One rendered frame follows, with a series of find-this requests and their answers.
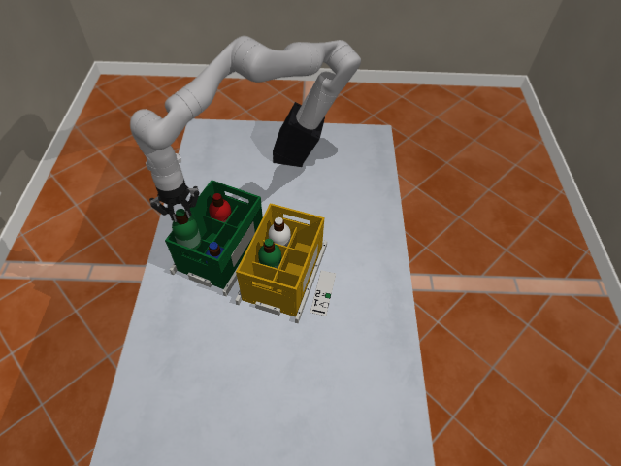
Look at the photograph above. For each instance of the yellow crate with dividers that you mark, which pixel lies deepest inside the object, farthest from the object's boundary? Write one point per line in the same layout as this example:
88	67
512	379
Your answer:
283	287

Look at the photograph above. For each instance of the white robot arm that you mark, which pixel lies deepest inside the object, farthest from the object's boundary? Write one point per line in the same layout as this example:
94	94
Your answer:
258	64

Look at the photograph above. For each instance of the blue bottle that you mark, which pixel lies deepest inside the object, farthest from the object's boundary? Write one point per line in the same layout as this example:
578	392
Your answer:
214	250

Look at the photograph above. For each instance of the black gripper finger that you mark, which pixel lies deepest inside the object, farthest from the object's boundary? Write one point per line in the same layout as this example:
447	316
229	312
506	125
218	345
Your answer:
154	202
192	201

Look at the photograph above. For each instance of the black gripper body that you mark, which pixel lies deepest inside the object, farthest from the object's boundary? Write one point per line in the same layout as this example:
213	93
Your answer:
182	190

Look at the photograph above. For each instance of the white paper pick list strip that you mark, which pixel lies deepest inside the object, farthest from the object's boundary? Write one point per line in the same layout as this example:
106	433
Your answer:
323	293

